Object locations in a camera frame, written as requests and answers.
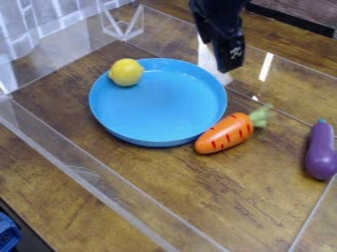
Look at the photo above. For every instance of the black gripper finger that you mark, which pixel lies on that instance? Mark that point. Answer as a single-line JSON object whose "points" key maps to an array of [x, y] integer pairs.
{"points": [[229, 52], [204, 27]]}

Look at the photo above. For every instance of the orange toy carrot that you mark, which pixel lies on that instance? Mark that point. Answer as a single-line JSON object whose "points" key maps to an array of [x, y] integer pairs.
{"points": [[234, 130]]}

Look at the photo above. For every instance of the blue object at corner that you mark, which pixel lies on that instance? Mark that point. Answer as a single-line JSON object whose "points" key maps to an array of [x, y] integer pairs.
{"points": [[10, 233]]}

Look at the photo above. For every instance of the purple toy eggplant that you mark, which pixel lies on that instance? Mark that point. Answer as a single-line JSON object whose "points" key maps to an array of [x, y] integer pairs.
{"points": [[322, 154]]}

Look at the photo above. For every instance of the yellow toy lemon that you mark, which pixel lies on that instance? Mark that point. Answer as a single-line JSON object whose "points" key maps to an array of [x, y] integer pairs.
{"points": [[127, 72]]}

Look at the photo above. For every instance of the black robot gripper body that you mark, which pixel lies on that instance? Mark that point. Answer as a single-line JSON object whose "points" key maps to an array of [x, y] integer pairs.
{"points": [[224, 15]]}

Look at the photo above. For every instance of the black bar in background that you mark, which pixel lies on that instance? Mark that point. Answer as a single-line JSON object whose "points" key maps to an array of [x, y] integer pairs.
{"points": [[292, 20]]}

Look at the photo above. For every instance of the clear acrylic enclosure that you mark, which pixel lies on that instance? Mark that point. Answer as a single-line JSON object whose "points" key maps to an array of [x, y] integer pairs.
{"points": [[98, 195]]}

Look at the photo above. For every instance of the blue round plate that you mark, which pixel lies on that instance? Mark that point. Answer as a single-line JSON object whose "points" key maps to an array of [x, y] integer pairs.
{"points": [[164, 112]]}

